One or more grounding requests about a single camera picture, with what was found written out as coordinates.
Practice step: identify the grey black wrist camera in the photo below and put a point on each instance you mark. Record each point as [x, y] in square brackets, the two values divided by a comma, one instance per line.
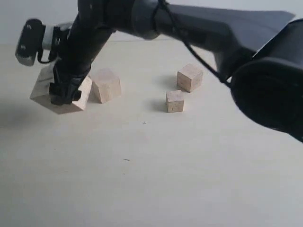
[38, 42]

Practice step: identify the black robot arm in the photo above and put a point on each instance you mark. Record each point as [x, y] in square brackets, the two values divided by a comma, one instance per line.
[258, 54]

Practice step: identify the medium small wooden cube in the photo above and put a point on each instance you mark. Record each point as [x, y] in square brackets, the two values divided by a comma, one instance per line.
[189, 77]

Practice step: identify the second largest wooden cube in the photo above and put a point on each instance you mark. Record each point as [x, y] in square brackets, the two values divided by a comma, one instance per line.
[106, 85]

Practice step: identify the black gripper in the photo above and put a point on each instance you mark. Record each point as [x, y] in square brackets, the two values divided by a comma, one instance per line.
[67, 80]

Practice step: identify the smallest wooden cube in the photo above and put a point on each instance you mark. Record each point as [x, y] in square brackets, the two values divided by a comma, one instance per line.
[174, 101]

